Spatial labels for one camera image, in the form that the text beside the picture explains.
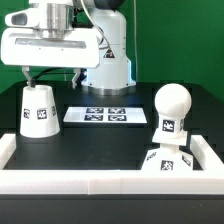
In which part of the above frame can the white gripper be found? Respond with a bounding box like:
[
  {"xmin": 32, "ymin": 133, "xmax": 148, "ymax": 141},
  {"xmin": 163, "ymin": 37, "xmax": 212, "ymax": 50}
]
[{"xmin": 1, "ymin": 28, "xmax": 100, "ymax": 89}]

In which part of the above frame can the white lamp shade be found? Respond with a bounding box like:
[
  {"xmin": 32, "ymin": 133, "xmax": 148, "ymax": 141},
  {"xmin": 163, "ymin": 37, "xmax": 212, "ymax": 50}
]
[{"xmin": 20, "ymin": 85, "xmax": 60, "ymax": 138}]

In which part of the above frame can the white lamp bulb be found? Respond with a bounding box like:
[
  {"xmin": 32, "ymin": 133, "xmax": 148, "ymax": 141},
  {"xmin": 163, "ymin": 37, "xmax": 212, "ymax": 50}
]
[{"xmin": 155, "ymin": 83, "xmax": 192, "ymax": 136}]

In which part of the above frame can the white lamp base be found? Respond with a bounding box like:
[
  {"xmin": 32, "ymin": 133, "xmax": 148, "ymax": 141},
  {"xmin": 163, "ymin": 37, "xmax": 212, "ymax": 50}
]
[{"xmin": 141, "ymin": 129, "xmax": 193, "ymax": 172}]

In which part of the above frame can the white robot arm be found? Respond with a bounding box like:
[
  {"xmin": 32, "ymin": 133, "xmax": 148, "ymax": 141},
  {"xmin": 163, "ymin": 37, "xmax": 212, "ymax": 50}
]
[{"xmin": 0, "ymin": 0, "xmax": 136, "ymax": 95}]

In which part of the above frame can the white marker plate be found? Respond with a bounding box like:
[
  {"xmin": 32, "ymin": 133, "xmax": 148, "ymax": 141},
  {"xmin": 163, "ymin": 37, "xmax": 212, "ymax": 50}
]
[{"xmin": 64, "ymin": 107, "xmax": 147, "ymax": 124}]

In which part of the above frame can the black cable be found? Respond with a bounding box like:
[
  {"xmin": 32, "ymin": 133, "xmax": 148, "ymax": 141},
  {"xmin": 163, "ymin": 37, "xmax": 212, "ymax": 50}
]
[{"xmin": 31, "ymin": 67, "xmax": 88, "ymax": 82}]

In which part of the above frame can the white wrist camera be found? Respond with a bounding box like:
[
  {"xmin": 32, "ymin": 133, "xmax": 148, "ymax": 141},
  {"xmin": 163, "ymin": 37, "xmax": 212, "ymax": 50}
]
[{"xmin": 5, "ymin": 8, "xmax": 46, "ymax": 28}]

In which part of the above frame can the white U-shaped wall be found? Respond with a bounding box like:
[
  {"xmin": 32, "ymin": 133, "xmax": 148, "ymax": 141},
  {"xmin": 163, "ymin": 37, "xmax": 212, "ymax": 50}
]
[{"xmin": 0, "ymin": 134, "xmax": 224, "ymax": 195}]

